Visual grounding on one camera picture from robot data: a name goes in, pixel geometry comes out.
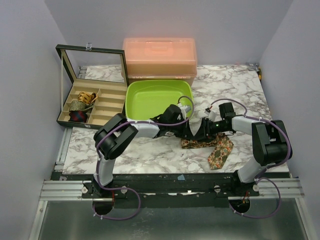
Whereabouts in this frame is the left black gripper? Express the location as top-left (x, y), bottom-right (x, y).
top-left (167, 117), bottom-right (194, 140)

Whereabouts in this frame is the floral patterned tie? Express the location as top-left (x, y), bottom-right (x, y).
top-left (180, 133), bottom-right (234, 170)

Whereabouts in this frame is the green plastic tray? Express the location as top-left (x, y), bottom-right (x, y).
top-left (124, 79), bottom-right (193, 120)

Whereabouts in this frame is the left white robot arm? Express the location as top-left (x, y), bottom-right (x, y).
top-left (93, 103), bottom-right (195, 198)

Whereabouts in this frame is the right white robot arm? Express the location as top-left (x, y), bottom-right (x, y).
top-left (192, 102), bottom-right (292, 196)

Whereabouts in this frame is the yellow clamp at corner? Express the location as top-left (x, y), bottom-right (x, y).
top-left (257, 67), bottom-right (262, 81)

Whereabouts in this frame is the orange translucent storage box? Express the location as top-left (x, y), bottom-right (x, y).
top-left (122, 37), bottom-right (198, 86)

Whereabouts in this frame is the yellow rolled tie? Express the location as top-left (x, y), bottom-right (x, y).
top-left (77, 91), bottom-right (98, 105)

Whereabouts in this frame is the black tie organizer case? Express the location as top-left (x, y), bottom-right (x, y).
top-left (55, 44), bottom-right (130, 129)

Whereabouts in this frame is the red navy rolled tie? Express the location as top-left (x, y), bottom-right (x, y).
top-left (68, 110), bottom-right (88, 123)

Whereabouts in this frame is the grey-green rolled tie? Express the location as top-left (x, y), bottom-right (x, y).
top-left (68, 100), bottom-right (94, 113)

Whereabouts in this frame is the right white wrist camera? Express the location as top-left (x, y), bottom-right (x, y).
top-left (204, 107), bottom-right (217, 122)

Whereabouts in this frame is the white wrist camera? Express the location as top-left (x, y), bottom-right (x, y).
top-left (177, 102), bottom-right (192, 120)
top-left (204, 107), bottom-right (217, 122)

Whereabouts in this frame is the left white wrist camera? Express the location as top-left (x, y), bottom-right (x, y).
top-left (177, 102), bottom-right (192, 120)

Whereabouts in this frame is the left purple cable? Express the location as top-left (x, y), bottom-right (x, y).
top-left (92, 95), bottom-right (195, 221)

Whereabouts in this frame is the purple cable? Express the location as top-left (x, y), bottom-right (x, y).
top-left (208, 98), bottom-right (292, 219)
top-left (92, 95), bottom-right (195, 221)

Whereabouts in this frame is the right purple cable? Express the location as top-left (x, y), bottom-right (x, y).
top-left (208, 98), bottom-right (292, 219)

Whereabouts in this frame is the black mounting base rail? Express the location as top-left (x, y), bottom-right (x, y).
top-left (49, 173), bottom-right (301, 214)

